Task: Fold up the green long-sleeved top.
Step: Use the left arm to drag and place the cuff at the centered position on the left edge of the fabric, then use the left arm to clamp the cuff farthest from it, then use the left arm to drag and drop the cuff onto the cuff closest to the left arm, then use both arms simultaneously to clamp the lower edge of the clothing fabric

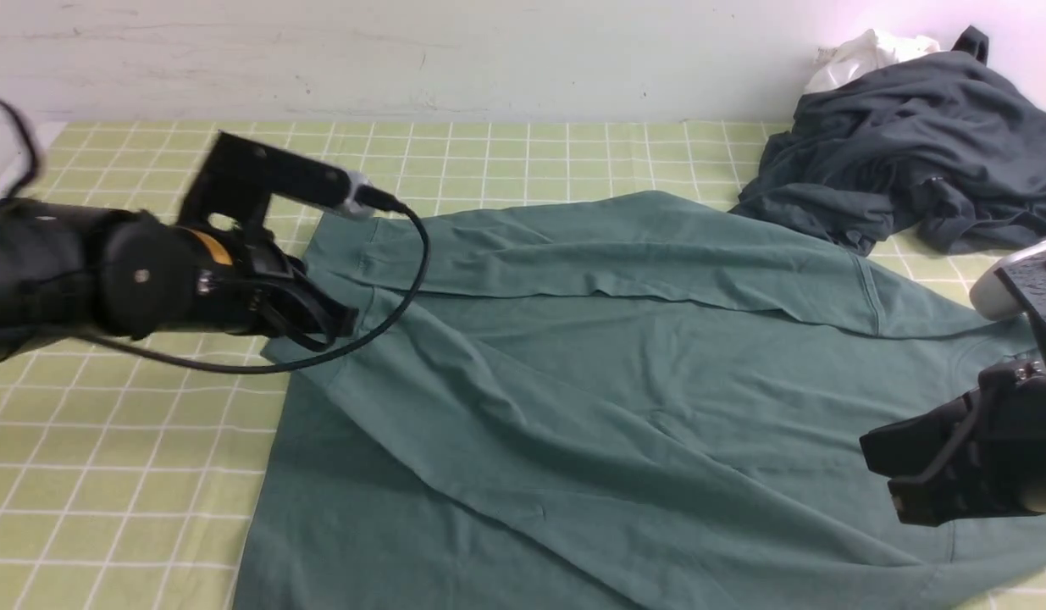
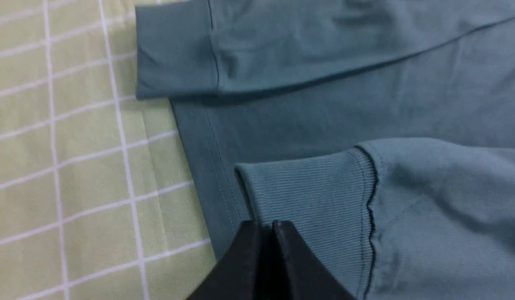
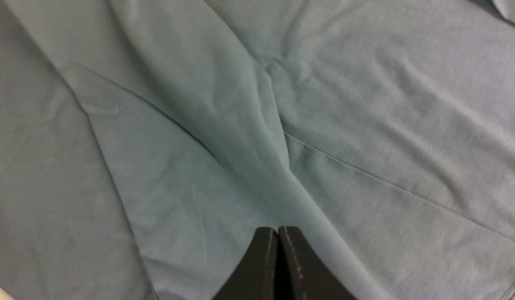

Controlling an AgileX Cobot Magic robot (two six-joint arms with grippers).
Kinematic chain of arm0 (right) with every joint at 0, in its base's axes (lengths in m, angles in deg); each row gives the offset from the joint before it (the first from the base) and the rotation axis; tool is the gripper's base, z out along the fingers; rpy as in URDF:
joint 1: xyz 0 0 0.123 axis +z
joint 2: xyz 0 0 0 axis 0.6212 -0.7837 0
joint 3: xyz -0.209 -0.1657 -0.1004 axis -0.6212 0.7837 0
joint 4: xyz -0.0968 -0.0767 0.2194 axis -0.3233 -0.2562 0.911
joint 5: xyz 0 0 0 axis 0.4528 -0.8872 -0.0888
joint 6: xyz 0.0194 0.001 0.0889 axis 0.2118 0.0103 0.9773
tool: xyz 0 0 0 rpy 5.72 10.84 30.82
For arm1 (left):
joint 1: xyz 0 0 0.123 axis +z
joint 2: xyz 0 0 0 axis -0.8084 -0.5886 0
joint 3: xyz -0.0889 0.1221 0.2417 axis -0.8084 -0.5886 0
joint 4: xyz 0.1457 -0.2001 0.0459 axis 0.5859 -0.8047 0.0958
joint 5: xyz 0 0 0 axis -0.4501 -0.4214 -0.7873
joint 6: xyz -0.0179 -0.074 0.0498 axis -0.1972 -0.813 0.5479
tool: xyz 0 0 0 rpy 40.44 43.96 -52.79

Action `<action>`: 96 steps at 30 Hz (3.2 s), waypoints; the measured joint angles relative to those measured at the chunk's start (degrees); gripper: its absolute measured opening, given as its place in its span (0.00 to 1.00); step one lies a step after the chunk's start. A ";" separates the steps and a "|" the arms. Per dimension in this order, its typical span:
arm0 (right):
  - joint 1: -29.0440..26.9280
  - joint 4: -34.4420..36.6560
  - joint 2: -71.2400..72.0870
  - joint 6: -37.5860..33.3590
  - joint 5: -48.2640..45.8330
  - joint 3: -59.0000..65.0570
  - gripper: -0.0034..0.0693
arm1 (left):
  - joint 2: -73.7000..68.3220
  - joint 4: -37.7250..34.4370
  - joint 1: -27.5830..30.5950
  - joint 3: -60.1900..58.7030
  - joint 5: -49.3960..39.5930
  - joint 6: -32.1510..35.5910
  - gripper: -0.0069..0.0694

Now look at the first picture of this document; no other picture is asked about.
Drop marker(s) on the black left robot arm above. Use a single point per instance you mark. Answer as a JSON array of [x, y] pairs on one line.
[[70, 271]]

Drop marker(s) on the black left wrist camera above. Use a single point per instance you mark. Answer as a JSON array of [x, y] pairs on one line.
[[239, 178]]

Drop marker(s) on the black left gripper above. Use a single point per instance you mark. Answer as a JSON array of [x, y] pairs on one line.
[[246, 285]]

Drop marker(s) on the green long-sleeved shirt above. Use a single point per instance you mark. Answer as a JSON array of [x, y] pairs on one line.
[[639, 403]]

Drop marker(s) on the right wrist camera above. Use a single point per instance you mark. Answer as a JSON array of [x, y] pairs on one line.
[[1015, 286]]

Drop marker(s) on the dark grey crumpled garment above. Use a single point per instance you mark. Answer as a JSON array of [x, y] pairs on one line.
[[941, 144]]

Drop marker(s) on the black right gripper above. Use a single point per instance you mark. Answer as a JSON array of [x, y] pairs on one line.
[[1007, 450]]

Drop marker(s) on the green checked tablecloth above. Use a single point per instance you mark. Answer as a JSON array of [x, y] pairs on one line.
[[129, 485]]

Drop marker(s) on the white crumpled cloth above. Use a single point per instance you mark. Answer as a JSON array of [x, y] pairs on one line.
[[873, 50]]

